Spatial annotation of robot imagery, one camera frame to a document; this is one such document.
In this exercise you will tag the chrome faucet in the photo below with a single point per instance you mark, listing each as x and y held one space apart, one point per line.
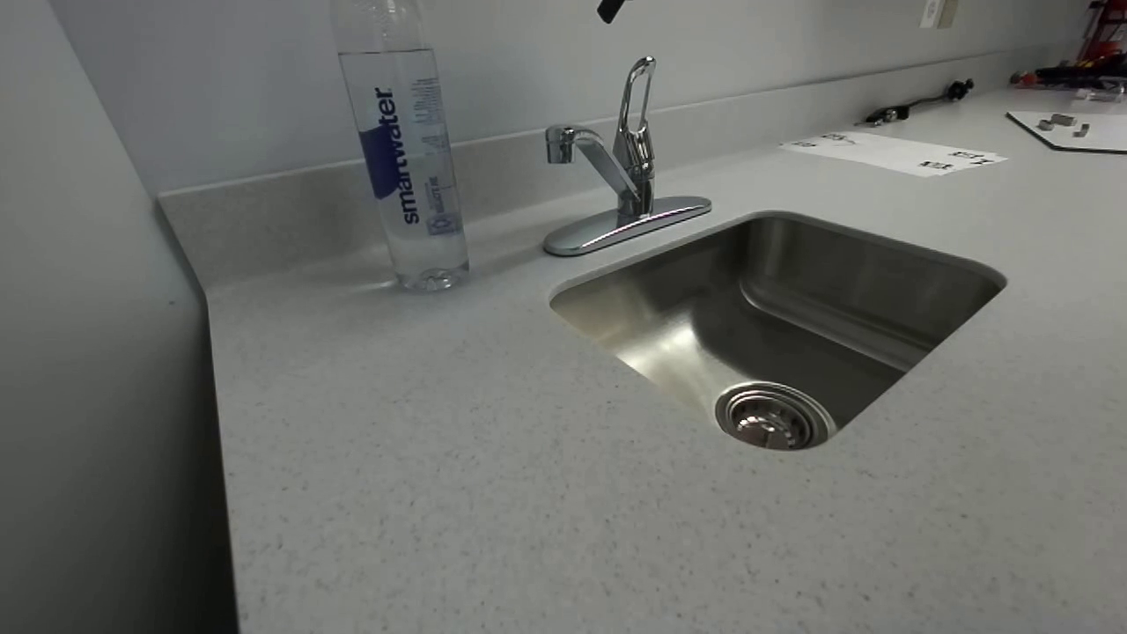
629 167

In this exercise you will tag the clear smartwater bottle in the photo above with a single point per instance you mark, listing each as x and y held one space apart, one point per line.
395 103

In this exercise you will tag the white sheet with parts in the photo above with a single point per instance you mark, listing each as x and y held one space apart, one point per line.
1101 132

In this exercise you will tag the stainless steel sink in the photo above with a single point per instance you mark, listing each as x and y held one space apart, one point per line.
780 329

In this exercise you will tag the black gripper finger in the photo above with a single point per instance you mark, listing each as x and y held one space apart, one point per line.
605 9

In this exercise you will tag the white paper sheet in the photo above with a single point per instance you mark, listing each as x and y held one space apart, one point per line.
896 152

